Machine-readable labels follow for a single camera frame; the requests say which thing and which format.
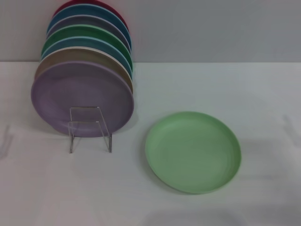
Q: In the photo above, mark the beige plate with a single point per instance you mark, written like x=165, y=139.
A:
x=70, y=55

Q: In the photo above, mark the clear acrylic plate rack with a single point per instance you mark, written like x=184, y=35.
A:
x=109, y=143

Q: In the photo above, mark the light green plate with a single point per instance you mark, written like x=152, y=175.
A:
x=188, y=153

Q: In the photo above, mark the purple plate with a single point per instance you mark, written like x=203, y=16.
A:
x=70, y=89

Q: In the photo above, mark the maroon red plate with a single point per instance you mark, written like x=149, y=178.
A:
x=63, y=6

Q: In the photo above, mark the teal blue plate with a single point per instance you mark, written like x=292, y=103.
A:
x=94, y=10

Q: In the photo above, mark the dark green plate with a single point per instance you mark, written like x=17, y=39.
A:
x=82, y=31

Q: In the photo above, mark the grey lavender plate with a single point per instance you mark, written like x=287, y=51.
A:
x=89, y=20

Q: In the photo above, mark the light blue plate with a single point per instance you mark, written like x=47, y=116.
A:
x=77, y=42

